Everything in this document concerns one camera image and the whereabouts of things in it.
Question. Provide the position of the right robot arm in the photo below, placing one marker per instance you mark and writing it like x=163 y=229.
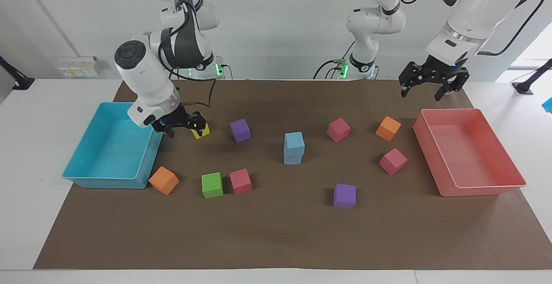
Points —
x=146 y=77

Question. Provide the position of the orange block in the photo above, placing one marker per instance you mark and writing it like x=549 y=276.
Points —
x=388 y=129
x=164 y=181

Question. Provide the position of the small blue object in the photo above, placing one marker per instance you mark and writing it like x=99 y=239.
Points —
x=548 y=105

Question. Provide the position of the blue plastic tray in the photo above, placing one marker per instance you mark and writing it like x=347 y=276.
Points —
x=112 y=150

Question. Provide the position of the purple block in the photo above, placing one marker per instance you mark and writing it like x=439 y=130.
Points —
x=240 y=130
x=345 y=196

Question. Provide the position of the black stand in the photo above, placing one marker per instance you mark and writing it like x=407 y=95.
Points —
x=19 y=81
x=528 y=85

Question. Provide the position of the red plastic tray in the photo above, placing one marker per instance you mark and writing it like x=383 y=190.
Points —
x=465 y=154

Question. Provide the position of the white wall socket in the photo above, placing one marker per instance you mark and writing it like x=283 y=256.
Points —
x=77 y=67

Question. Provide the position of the blue block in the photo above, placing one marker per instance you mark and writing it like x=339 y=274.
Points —
x=295 y=143
x=291 y=160

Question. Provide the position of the yellow block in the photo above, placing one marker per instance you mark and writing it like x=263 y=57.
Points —
x=202 y=132

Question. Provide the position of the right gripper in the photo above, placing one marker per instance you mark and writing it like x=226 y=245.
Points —
x=172 y=121

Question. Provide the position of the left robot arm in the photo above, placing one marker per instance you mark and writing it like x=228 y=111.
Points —
x=478 y=4

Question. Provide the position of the pink block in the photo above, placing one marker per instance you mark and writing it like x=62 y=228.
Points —
x=393 y=161
x=240 y=182
x=338 y=129

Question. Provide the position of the green block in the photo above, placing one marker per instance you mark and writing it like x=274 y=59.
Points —
x=212 y=185

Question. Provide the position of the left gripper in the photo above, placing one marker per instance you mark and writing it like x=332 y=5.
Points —
x=446 y=72

